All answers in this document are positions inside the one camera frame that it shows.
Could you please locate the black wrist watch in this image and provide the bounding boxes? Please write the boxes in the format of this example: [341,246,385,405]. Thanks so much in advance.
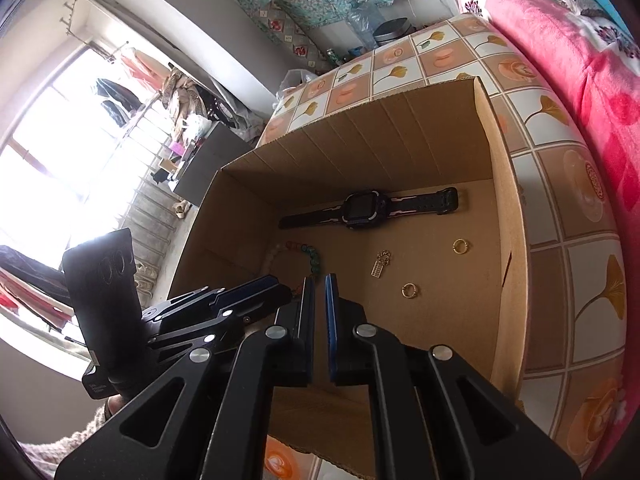
[277,186,459,232]

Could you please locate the black round pot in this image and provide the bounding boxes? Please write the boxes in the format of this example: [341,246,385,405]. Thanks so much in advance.
[372,17,413,46]

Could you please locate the clear water bottle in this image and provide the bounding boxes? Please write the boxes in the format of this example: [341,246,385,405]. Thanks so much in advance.
[347,2,386,46]

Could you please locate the patchwork cloth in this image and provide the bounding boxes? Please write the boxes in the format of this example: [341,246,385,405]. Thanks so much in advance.
[250,2,341,68]

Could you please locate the multicolour bead bracelet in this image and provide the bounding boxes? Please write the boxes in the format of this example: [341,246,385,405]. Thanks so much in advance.
[261,240,323,298]

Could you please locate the pink hanging garment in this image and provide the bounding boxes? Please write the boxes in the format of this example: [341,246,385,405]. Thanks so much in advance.
[120,47,166,88]

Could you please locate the pink floral blanket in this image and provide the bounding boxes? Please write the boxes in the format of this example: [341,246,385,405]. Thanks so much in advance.
[455,0,640,471]

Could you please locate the patterned tablecloth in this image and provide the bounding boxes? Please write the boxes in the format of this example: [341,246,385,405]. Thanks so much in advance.
[255,12,633,480]

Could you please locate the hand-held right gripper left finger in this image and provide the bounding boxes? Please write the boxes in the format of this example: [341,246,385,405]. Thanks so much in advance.
[54,276,317,480]

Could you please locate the person's left forearm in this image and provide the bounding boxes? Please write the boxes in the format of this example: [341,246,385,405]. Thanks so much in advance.
[17,395,128,480]

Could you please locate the gold abacus charm chain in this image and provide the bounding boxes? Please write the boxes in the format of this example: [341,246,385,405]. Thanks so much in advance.
[369,249,393,279]

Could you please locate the white plastic bag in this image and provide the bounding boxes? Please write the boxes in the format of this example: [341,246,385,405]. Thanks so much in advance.
[275,67,318,106]

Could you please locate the brown cardboard box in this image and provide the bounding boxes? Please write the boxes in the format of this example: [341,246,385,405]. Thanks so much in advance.
[167,76,530,478]

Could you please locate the metal wall hooks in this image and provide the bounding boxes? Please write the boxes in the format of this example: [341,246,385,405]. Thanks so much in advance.
[59,2,82,37]

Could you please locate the concrete balcony railing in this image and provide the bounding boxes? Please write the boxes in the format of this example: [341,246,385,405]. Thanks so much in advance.
[120,105,201,301]

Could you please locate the grey cabinet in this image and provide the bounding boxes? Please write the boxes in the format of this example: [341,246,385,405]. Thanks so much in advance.
[172,122,253,208]

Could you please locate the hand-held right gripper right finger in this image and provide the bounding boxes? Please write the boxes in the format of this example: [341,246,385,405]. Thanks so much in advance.
[324,273,583,480]

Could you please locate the pile of clothes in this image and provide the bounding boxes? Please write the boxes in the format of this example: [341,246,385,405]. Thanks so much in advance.
[160,67,236,131]

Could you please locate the dark hanging jacket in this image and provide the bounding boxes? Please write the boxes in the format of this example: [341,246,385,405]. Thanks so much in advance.
[95,77,146,126]

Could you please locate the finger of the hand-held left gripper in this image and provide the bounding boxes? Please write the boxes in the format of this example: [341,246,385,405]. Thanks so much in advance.
[149,284,295,357]
[141,274,281,329]

